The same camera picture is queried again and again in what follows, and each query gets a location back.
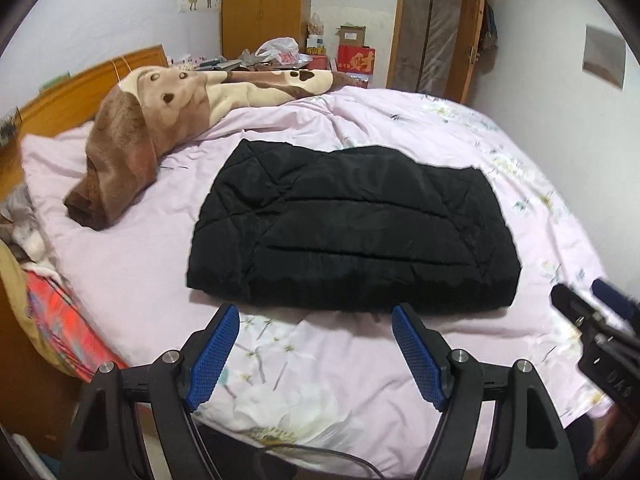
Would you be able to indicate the white plastic bag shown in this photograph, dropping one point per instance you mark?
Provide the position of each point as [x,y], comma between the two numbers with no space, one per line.
[277,50]

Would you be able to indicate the grey white cloth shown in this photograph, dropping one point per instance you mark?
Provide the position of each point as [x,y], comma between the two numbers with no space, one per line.
[20,225]

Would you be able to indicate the cardboard box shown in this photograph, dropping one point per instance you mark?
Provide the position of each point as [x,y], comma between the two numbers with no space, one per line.
[350,36]

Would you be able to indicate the red plaid cloth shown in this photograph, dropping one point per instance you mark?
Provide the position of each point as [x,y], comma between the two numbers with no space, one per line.
[65,325]

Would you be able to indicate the wooden headboard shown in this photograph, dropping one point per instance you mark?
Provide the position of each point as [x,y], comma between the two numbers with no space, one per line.
[65,100]

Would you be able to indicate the red gift box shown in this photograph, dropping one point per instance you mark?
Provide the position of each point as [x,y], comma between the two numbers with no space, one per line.
[356,60]

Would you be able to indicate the hanging bag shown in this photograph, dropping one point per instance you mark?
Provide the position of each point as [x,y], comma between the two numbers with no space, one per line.
[488,27]

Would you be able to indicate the clear gift bag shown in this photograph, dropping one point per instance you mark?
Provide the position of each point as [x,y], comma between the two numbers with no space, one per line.
[315,32]

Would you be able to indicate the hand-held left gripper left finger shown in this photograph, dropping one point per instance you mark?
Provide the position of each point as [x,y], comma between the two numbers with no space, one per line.
[212,355]

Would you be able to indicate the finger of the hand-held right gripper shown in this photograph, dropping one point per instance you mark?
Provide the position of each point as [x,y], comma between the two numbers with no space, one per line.
[577,307]
[617,300]

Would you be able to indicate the black puffer jacket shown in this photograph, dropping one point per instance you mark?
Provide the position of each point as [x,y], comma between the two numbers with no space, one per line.
[350,225]

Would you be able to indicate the person's right hand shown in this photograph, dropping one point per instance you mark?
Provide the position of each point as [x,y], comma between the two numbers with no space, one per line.
[617,432]

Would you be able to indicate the tan cloth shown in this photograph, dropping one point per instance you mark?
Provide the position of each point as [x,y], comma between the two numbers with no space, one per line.
[17,300]

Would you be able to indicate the wooden wardrobe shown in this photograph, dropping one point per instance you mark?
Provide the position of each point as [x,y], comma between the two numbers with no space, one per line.
[265,5]

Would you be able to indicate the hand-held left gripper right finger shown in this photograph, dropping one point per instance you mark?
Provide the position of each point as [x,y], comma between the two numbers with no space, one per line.
[417,355]

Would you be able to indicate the pink floral duvet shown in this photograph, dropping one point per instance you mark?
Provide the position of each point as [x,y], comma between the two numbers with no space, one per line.
[325,360]

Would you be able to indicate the wooden door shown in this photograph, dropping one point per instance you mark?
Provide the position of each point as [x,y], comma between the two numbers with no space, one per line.
[432,30]

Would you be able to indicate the pink box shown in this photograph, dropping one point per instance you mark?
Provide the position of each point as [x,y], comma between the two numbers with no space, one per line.
[318,62]

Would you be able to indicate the brown dog print blanket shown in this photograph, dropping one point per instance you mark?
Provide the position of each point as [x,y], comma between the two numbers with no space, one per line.
[130,160]

